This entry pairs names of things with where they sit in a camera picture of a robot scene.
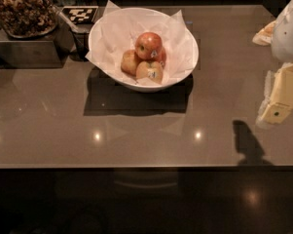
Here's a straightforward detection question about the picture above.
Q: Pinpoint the yellow left apple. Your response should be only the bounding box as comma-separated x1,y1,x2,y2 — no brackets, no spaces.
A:
121,50,141,76

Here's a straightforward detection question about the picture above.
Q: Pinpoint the glass jar of snacks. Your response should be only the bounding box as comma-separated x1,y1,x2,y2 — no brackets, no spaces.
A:
0,0,57,39

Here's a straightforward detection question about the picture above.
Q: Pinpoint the red apple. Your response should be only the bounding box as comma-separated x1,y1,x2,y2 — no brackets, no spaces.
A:
155,48,166,67
135,32,163,59

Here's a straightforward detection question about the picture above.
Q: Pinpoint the black white marker tag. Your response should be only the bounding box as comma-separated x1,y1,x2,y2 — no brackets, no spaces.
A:
62,6,98,24

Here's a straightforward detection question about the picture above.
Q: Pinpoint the white paper liner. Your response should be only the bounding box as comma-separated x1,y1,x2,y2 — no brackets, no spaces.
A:
85,0,197,87

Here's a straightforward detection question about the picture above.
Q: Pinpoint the yellow apple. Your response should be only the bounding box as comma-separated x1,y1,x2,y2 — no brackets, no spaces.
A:
121,50,141,76
136,61,164,84

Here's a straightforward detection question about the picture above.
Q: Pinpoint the dark metal box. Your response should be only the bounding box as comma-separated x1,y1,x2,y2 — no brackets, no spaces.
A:
0,22,74,69

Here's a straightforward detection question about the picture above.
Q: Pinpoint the yellow front apple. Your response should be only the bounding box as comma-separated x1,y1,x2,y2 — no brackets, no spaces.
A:
136,61,164,84

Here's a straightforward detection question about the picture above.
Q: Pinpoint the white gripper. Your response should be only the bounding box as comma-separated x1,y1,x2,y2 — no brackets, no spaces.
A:
252,0,293,129

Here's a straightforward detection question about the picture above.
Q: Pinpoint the red top apple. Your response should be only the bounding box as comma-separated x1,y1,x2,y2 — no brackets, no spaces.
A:
135,32,163,59

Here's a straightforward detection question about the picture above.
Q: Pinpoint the red back apple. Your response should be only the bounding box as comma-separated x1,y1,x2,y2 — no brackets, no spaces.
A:
155,48,166,67

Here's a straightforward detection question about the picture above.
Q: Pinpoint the white bowl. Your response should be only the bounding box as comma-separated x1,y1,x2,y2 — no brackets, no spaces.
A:
88,7,200,94

